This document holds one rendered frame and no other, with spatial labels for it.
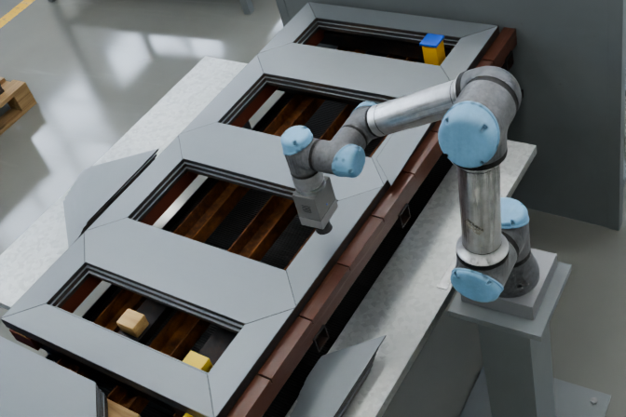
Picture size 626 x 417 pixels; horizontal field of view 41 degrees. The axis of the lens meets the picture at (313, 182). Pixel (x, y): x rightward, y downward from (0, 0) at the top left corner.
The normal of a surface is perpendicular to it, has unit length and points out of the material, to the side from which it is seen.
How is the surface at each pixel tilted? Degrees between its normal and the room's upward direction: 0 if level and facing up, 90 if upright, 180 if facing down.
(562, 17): 90
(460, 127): 81
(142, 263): 0
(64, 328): 0
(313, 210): 90
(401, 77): 0
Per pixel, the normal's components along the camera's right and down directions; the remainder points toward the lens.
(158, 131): -0.22, -0.72
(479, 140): -0.54, 0.53
